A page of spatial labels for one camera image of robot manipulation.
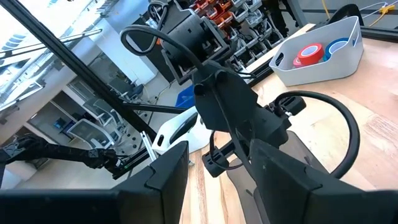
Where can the smoked transparent plastic bin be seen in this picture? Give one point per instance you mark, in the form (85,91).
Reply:
(298,149)

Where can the pink tape roll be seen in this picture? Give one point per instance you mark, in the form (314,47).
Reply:
(297,62)

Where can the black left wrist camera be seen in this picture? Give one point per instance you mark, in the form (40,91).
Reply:
(214,165)

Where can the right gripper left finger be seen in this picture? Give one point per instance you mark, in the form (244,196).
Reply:
(149,199)

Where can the light blue tape roll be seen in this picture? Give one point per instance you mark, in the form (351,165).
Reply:
(334,43)

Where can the white plastic bin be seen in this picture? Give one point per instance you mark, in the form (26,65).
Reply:
(169,130)

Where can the red tape roll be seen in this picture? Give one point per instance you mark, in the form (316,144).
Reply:
(311,54)

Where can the office chair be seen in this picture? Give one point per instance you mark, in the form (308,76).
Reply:
(90,133)

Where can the black stapler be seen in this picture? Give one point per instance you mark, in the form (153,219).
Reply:
(186,127)

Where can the parts shelf with orange bins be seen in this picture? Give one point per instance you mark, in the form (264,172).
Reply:
(248,18)

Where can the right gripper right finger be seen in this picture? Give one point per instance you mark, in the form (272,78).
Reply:
(295,199)

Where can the light grey plastic bin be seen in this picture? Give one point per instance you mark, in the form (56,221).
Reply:
(326,73)

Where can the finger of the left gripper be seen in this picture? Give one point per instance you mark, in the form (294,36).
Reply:
(244,152)

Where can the blue storage tote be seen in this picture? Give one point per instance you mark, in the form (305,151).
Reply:
(186,98)

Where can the background black robot arm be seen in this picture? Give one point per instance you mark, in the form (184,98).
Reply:
(62,152)

